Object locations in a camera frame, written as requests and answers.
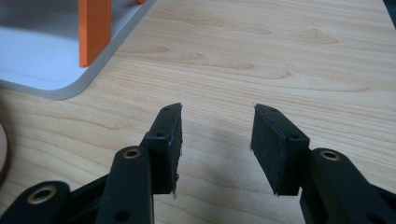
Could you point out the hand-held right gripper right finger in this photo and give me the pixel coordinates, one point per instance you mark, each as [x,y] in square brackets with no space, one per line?
[274,155]

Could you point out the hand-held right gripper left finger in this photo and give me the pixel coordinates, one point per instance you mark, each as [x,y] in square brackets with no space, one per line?
[163,149]

